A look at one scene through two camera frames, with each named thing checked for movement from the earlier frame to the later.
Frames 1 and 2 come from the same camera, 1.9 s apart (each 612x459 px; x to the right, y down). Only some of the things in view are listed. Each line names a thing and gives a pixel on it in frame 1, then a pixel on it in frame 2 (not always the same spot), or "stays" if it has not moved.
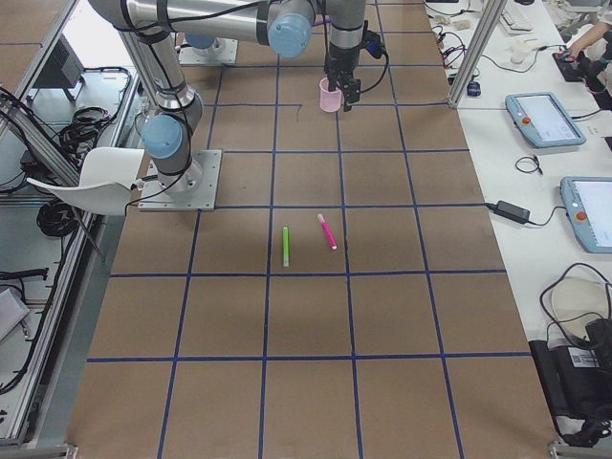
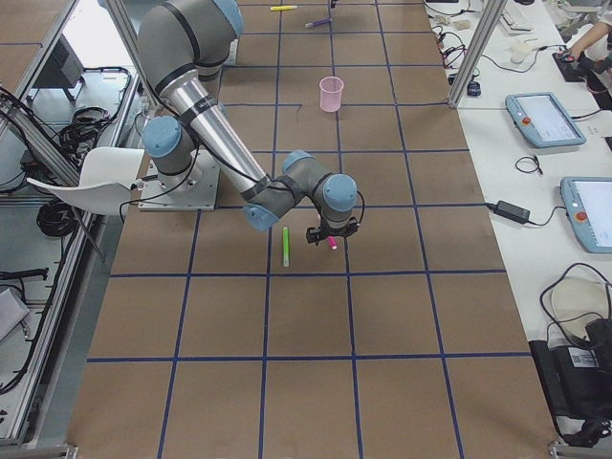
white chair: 109,175 stays
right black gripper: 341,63 → 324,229
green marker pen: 286,247 stays
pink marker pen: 327,232 stays
